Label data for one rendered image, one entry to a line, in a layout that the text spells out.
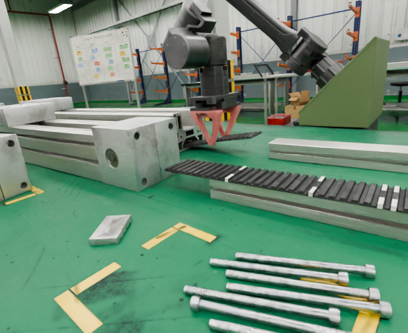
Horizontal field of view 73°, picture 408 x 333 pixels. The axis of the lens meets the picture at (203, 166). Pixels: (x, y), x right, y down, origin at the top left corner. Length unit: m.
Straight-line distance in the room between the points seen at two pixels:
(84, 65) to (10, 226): 6.54
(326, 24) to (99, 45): 5.50
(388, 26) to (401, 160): 7.62
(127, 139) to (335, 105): 0.56
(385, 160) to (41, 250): 0.46
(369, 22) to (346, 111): 7.40
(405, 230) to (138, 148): 0.33
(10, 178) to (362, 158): 0.55
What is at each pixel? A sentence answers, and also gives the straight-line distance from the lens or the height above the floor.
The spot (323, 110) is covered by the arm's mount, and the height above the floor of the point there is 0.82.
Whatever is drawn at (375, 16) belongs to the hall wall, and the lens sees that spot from 8.14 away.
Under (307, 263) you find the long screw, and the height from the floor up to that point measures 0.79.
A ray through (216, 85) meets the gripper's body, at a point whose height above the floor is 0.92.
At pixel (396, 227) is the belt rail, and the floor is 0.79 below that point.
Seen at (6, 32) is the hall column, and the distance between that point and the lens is 10.92.
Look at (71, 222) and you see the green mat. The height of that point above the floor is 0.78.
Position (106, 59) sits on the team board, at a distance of 6.51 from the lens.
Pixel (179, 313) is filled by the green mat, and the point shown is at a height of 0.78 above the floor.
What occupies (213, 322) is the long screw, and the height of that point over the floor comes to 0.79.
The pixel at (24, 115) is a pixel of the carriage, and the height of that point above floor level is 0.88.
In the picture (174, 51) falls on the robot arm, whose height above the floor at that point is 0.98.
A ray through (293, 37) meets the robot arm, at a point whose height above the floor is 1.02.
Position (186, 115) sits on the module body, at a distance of 0.67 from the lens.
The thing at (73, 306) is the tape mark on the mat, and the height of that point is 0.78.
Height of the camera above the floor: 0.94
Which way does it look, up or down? 18 degrees down
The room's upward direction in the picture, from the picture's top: 5 degrees counter-clockwise
